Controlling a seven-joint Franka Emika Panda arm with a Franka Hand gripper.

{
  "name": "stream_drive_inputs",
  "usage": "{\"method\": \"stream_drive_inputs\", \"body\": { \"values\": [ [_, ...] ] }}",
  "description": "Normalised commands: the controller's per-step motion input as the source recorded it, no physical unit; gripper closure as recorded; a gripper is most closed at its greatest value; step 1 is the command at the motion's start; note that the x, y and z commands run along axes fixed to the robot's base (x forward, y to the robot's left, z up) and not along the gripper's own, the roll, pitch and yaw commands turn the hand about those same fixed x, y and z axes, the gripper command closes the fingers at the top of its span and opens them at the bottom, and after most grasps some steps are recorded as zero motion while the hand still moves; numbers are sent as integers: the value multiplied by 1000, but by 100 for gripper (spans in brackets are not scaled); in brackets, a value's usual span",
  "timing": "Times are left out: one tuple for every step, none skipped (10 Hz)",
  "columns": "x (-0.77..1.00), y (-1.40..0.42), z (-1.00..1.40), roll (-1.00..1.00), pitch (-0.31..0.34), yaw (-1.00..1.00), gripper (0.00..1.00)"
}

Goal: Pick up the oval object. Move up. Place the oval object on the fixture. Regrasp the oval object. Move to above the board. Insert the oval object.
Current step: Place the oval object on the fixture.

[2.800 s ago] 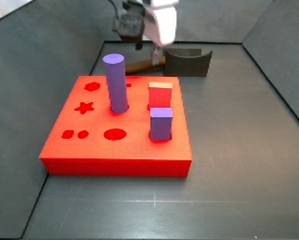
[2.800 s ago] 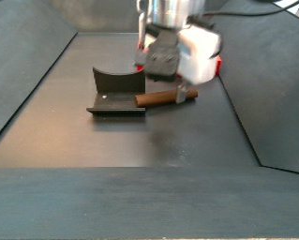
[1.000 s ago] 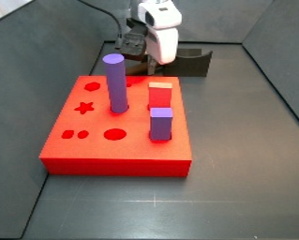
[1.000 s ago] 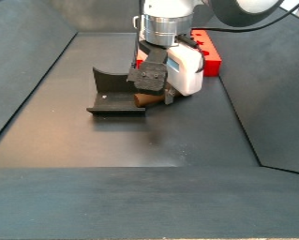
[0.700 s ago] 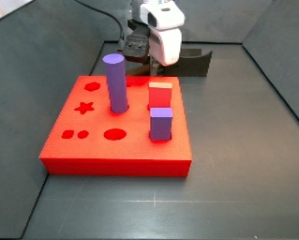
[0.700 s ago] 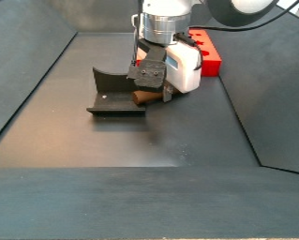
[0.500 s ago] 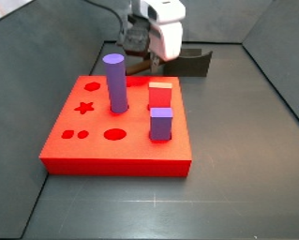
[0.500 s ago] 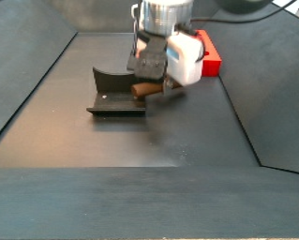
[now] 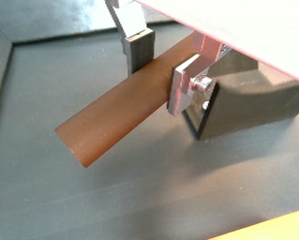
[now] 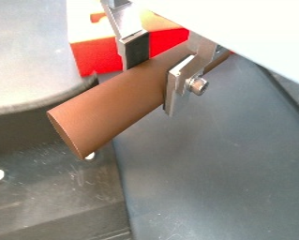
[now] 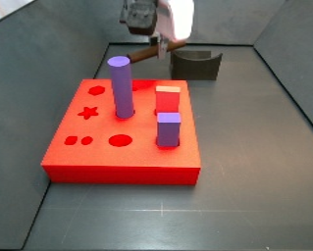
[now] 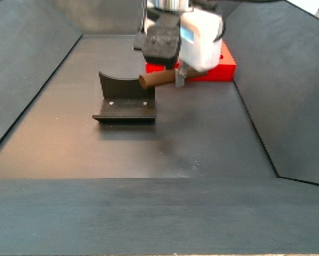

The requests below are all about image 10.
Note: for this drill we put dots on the black curved fixture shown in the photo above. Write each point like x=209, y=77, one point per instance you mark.
x=57, y=197

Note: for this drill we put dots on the brown oval peg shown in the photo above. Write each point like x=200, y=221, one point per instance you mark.
x=92, y=118

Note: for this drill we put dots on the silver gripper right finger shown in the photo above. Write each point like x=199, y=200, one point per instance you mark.
x=184, y=79

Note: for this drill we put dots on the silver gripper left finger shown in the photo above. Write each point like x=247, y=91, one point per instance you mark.
x=132, y=36

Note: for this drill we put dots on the red shape sorter block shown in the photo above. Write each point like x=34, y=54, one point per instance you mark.
x=114, y=36

